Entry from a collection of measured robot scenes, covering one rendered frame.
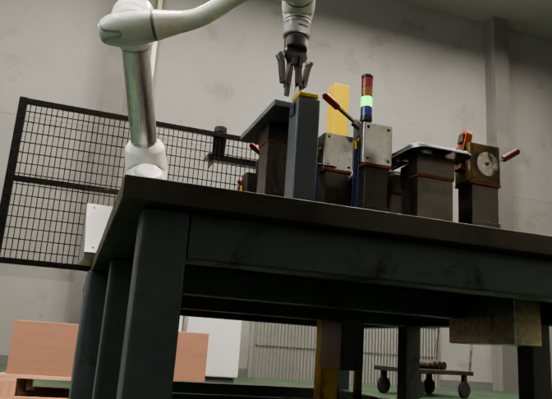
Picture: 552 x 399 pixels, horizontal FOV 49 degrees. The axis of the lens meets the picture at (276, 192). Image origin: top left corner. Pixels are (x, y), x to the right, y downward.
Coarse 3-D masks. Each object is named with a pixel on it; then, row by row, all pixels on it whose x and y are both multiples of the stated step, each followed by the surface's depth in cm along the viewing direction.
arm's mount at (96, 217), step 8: (88, 208) 235; (96, 208) 237; (104, 208) 239; (112, 208) 240; (88, 216) 231; (96, 216) 232; (104, 216) 234; (88, 224) 226; (96, 224) 228; (104, 224) 230; (88, 232) 222; (96, 232) 224; (88, 240) 219; (96, 240) 220; (80, 248) 231; (88, 248) 215; (96, 248) 216; (80, 256) 224; (88, 256) 213; (80, 264) 231; (88, 264) 230
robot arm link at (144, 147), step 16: (128, 0) 202; (144, 0) 208; (128, 48) 210; (144, 48) 212; (128, 64) 215; (144, 64) 216; (128, 80) 218; (144, 80) 218; (128, 96) 222; (144, 96) 221; (128, 112) 226; (144, 112) 224; (144, 128) 227; (128, 144) 234; (144, 144) 230; (160, 144) 235; (128, 160) 232; (144, 160) 231; (160, 160) 234
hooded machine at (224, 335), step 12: (192, 324) 693; (204, 324) 697; (216, 324) 701; (228, 324) 705; (240, 324) 709; (216, 336) 698; (228, 336) 702; (240, 336) 706; (216, 348) 695; (228, 348) 699; (216, 360) 692; (228, 360) 696; (216, 372) 689; (228, 372) 693
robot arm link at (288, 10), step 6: (312, 0) 190; (282, 6) 196; (288, 6) 191; (294, 6) 190; (306, 6) 190; (312, 6) 193; (288, 12) 193; (294, 12) 192; (300, 12) 192; (306, 12) 193; (312, 12) 195
